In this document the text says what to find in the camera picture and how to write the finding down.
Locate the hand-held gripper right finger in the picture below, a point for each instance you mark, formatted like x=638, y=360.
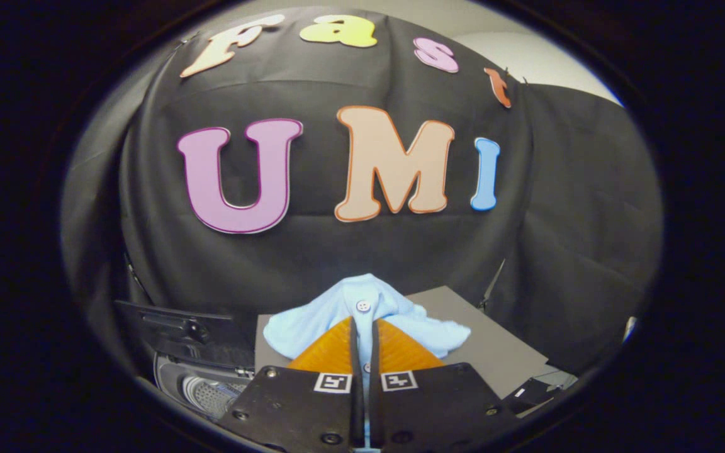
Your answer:
x=425, y=409

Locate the black backdrop cloth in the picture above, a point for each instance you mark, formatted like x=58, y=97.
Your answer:
x=337, y=251

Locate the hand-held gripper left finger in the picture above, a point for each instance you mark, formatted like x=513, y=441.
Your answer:
x=312, y=409

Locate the light blue shirt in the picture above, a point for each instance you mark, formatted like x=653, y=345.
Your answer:
x=362, y=296

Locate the dark washing machine lid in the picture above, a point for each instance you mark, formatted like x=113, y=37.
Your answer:
x=167, y=327

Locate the cream cabinet with grey top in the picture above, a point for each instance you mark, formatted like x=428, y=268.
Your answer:
x=494, y=352

